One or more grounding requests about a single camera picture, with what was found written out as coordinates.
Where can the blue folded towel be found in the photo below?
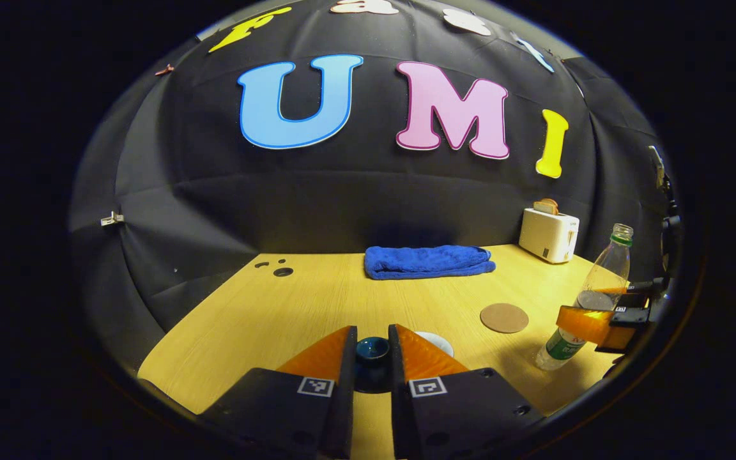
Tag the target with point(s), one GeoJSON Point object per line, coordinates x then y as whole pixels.
{"type": "Point", "coordinates": [429, 262]}

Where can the clear plastic water bottle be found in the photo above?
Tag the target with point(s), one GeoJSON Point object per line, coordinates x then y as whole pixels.
{"type": "Point", "coordinates": [607, 268]}

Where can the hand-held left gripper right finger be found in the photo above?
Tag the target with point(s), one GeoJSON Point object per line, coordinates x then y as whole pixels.
{"type": "Point", "coordinates": [401, 415]}

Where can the brown toast slice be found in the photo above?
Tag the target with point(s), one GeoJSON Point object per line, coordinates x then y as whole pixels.
{"type": "Point", "coordinates": [547, 206]}

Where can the small red clip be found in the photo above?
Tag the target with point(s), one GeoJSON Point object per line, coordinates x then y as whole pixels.
{"type": "Point", "coordinates": [165, 69]}

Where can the black backdrop cloth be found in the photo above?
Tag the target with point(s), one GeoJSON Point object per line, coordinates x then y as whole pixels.
{"type": "Point", "coordinates": [342, 204]}

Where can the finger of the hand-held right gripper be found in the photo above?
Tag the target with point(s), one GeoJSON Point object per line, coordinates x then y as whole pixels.
{"type": "Point", "coordinates": [588, 324]}
{"type": "Point", "coordinates": [636, 289]}

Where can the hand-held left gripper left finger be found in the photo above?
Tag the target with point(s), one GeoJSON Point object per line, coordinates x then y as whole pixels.
{"type": "Point", "coordinates": [344, 412]}

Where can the round brown coaster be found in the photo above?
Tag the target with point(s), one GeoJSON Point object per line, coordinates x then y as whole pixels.
{"type": "Point", "coordinates": [504, 318]}

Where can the silver metal clip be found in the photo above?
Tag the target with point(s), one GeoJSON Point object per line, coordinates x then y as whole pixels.
{"type": "Point", "coordinates": [111, 219]}

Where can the white toaster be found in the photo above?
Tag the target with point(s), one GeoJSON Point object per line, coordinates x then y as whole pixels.
{"type": "Point", "coordinates": [547, 236]}

